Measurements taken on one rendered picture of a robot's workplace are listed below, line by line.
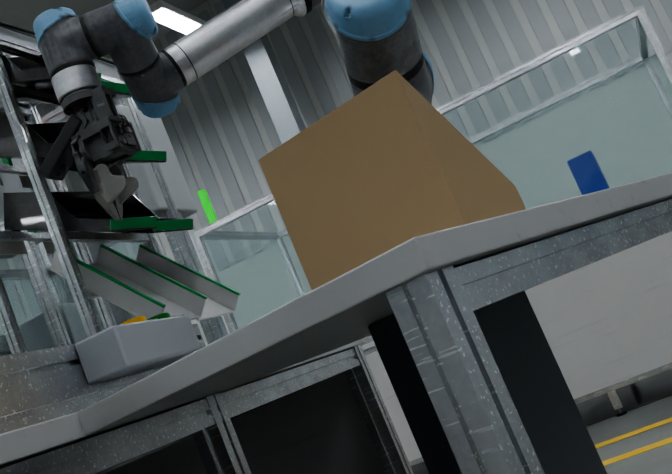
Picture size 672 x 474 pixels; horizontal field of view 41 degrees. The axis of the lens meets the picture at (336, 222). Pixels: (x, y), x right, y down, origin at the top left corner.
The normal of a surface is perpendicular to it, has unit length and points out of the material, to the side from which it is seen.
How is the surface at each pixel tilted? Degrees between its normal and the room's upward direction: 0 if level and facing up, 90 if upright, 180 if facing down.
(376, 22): 139
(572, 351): 90
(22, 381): 90
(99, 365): 90
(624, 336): 90
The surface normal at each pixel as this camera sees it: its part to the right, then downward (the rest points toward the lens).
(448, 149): 0.72, -0.41
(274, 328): -0.61, 0.12
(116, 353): -0.33, -0.03
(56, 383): 0.87, -0.41
